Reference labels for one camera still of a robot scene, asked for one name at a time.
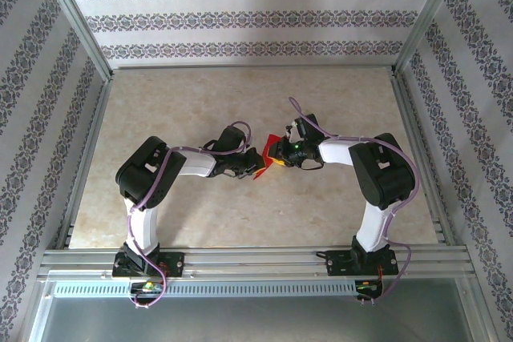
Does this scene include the aluminium right corner post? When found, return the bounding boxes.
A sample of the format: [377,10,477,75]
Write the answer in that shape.
[391,0,469,78]

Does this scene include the slotted grey cable duct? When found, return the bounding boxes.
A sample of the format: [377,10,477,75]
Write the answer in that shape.
[51,280,358,299]

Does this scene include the aluminium left corner post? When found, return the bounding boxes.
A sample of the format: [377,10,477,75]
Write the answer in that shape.
[34,0,114,83]

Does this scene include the grey metal sheet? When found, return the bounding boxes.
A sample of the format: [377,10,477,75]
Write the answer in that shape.
[26,277,496,342]

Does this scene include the red paper sheet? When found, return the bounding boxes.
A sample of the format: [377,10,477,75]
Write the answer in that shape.
[251,132,285,181]

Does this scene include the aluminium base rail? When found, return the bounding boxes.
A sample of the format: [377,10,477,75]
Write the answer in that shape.
[38,246,475,281]

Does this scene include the aluminium left side rail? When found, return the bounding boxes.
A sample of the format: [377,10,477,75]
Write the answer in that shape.
[54,75,113,250]

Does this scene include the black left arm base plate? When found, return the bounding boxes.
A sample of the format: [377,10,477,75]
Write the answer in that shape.
[111,251,186,279]

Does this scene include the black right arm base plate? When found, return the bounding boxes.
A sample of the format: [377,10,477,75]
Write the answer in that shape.
[325,249,400,278]

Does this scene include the aluminium right side rail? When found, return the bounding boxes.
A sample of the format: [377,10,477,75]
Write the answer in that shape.
[389,71,468,247]

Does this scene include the aluminium corner post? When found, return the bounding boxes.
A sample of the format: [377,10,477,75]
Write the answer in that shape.
[34,0,114,83]
[391,0,469,78]

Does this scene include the aluminium back rail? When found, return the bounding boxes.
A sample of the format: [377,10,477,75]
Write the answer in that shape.
[110,62,396,73]

